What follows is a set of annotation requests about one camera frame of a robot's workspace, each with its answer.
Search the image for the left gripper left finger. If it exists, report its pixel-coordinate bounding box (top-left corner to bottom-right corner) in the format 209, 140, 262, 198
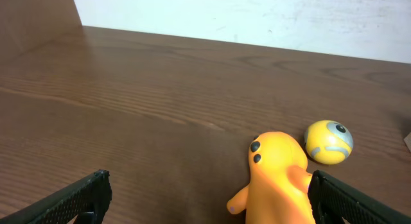
1, 169, 112, 224

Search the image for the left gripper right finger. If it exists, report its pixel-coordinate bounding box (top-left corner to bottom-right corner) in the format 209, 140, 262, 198
308, 170, 410, 224

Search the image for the orange dinosaur toy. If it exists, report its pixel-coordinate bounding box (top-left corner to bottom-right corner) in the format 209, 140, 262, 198
227, 132, 315, 224

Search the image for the yellow one-eyed ball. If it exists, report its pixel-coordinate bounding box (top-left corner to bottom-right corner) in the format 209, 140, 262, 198
304, 120, 354, 165

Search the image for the white cardboard box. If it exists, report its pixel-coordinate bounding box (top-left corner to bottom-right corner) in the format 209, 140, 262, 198
403, 133, 411, 151

